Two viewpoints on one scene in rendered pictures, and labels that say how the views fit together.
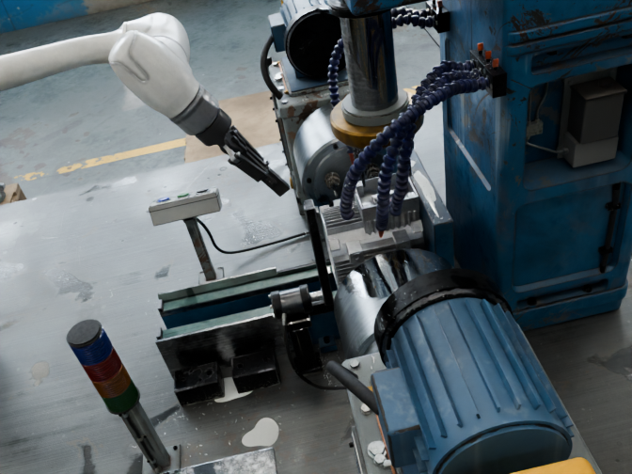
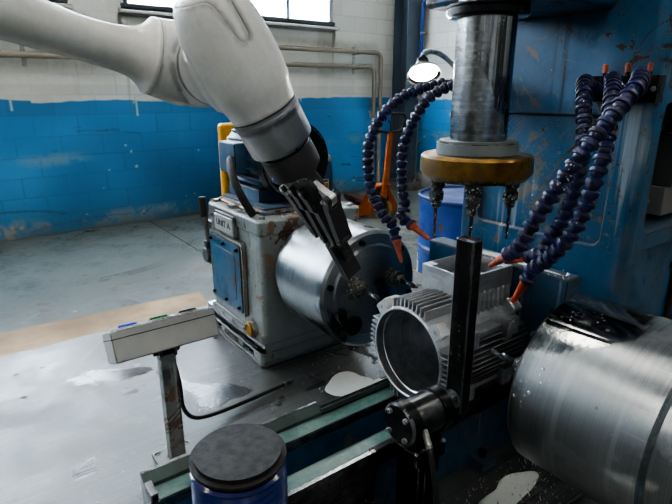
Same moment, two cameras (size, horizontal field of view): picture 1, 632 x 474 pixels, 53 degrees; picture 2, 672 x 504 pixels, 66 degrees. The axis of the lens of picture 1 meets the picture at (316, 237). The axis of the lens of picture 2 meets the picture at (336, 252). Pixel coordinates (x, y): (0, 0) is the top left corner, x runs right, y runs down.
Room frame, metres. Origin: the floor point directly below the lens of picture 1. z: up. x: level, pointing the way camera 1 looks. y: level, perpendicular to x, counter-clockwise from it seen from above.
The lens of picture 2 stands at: (0.51, 0.51, 1.43)
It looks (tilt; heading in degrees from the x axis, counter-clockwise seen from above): 17 degrees down; 325
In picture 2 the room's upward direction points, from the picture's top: straight up
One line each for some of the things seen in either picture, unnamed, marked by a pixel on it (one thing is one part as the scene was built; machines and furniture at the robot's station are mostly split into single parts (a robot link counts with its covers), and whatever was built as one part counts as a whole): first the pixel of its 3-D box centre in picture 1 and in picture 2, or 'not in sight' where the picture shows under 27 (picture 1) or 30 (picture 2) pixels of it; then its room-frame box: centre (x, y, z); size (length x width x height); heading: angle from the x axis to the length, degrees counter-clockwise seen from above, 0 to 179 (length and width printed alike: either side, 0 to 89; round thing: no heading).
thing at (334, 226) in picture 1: (371, 240); (446, 337); (1.09, -0.12, 1.02); 0.20 x 0.19 x 0.19; 91
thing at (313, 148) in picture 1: (341, 150); (330, 271); (1.44, -0.11, 1.04); 0.37 x 0.25 x 0.25; 2
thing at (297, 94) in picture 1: (328, 124); (277, 265); (1.68, -0.11, 0.99); 0.35 x 0.31 x 0.37; 2
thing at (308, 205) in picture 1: (318, 255); (462, 327); (0.95, 0.00, 1.12); 0.04 x 0.03 x 0.26; 92
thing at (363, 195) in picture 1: (386, 202); (466, 283); (1.09, -0.16, 1.11); 0.12 x 0.11 x 0.07; 91
